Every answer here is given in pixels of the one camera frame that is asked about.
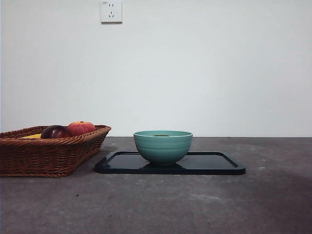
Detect teal ceramic bowl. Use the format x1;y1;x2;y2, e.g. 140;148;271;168
133;130;194;167

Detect black rectangular tray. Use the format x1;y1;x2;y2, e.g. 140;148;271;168
94;150;246;176

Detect red yellow peach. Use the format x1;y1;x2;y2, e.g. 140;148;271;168
67;120;97;136

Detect dark purple plum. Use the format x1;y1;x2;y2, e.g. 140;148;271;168
40;125;73;139

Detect brown wicker basket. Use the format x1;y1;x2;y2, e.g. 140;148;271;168
0;124;112;177

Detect yellow banana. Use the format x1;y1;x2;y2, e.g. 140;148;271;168
20;133;43;140

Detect white wall power socket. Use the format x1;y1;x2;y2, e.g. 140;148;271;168
101;0;123;24

